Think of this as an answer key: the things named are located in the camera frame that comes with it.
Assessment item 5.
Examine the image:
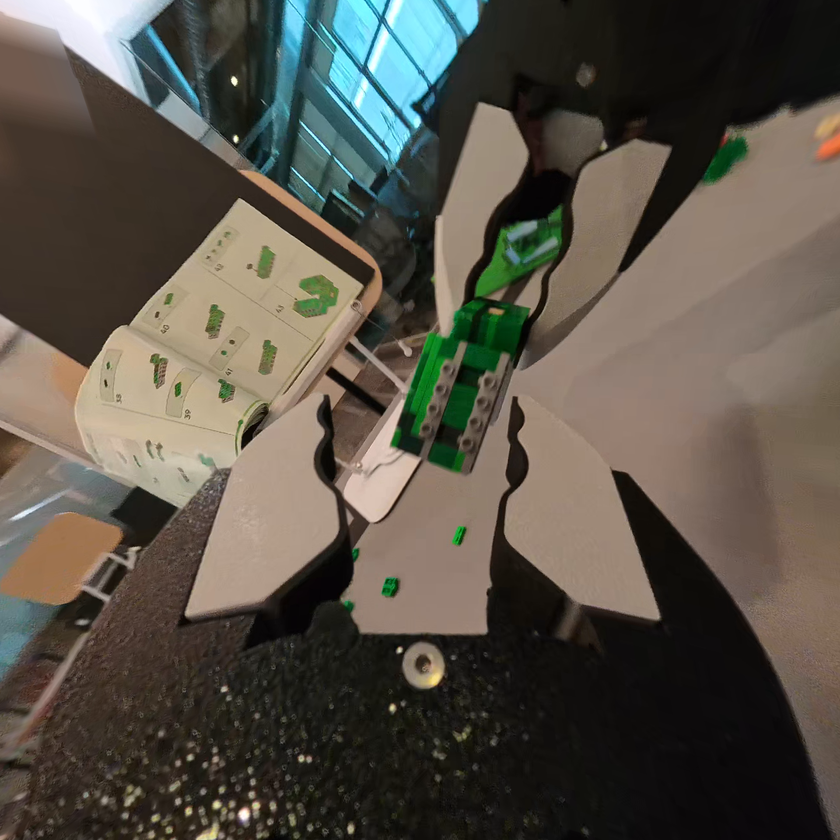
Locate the person's right forearm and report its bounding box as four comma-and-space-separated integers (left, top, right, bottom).
715, 0, 840, 126

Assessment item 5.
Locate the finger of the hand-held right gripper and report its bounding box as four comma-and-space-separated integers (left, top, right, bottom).
433, 101, 531, 332
521, 138, 673, 371

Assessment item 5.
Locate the green toy box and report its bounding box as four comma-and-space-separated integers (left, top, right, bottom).
474, 203, 565, 296

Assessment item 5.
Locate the brown board white stand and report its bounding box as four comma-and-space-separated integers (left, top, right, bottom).
0, 512, 142, 608

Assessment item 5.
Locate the instruction booklet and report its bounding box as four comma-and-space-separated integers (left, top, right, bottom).
75, 197, 365, 506

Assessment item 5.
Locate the grey desk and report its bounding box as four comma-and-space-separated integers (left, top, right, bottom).
341, 98, 840, 840

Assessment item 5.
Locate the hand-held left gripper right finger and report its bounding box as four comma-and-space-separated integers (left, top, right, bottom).
489, 395, 662, 641

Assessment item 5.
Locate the green brick build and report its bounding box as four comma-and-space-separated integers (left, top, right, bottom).
390, 297, 532, 476

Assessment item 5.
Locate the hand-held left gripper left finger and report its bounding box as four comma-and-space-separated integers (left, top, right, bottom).
184, 394, 355, 624

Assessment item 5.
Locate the white book stand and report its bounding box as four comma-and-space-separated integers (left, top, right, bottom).
0, 39, 424, 526

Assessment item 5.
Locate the pile of loose bricks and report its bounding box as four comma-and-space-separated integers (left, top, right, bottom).
341, 524, 469, 614

